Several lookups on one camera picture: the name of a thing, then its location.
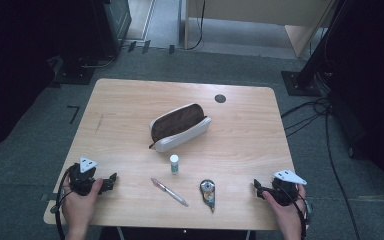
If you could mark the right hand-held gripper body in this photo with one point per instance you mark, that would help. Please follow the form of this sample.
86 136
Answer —
285 191

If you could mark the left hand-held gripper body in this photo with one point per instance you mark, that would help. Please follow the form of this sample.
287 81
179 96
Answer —
81 178

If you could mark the clear correction tape dispenser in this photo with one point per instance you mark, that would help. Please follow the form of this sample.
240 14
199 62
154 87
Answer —
208 193

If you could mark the clear silver pen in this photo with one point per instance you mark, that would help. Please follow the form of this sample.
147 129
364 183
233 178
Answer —
170 192

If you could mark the white glue stick green label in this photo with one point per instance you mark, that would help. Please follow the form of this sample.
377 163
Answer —
174 165

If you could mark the white pencil case brown lining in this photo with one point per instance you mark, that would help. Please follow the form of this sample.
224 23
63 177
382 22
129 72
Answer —
176 125

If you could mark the person's right hand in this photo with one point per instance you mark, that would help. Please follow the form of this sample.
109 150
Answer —
288 216

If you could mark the person's left hand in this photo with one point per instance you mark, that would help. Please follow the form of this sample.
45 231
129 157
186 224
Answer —
78 210

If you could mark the person's black clothing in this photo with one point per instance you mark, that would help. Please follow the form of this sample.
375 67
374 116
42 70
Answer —
180 235

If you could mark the black metal stand with base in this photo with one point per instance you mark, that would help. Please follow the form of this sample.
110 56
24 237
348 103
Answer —
316 56

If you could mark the dark cabinet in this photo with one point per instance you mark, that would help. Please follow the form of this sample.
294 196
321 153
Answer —
111 23

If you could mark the light wooden furniture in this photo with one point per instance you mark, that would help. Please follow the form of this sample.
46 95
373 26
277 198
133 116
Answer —
263 10

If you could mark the black floor base plate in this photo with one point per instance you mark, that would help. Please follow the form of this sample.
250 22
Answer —
75 75

